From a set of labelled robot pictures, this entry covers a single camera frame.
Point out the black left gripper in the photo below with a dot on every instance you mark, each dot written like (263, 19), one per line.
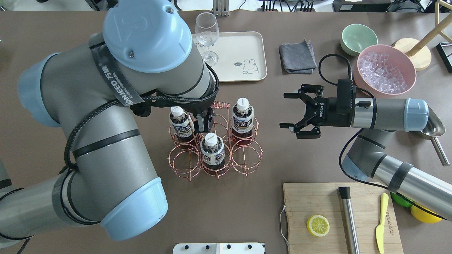
(204, 123)

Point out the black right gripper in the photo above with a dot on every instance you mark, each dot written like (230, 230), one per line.
(329, 112)

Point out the copper wire bottle basket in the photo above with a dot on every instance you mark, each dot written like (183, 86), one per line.
(231, 144)

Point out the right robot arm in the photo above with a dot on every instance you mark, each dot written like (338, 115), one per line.
(383, 145)

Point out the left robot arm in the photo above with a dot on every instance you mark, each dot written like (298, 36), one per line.
(144, 57)

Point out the tea bottle three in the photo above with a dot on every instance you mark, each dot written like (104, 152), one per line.
(181, 125)

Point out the tea bottle two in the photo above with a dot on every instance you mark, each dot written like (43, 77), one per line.
(213, 154)

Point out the tea bottle one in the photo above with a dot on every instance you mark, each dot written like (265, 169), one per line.
(243, 122)

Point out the grey folded cloth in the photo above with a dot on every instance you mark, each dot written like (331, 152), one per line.
(298, 58)

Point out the cream rabbit tray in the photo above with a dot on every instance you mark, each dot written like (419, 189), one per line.
(241, 57)

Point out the bamboo cutting board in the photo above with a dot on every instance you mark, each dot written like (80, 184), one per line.
(303, 200)

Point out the clear wine glass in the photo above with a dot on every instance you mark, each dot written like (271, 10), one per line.
(207, 33)

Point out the green empty bowl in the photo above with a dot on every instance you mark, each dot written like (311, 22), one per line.
(356, 37)

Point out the pink bowl of ice cubes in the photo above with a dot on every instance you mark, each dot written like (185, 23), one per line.
(384, 71)

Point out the lemon half slice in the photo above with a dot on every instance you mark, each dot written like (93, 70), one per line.
(318, 225)

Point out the steel muddler black tip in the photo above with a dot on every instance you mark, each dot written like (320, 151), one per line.
(351, 230)

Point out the green lime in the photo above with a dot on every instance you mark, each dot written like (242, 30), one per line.
(400, 201)

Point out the wooden glass drying tree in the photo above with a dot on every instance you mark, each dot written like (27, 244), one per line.
(416, 50)

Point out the steel ice scoop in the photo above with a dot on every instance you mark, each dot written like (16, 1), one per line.
(432, 131)

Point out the yellow plastic knife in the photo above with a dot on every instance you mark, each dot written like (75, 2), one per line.
(380, 228)

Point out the whole yellow lemon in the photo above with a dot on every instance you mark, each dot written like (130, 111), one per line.
(423, 216)

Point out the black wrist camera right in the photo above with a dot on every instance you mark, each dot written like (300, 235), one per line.
(346, 94)

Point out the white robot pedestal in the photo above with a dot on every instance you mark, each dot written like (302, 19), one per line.
(220, 248)

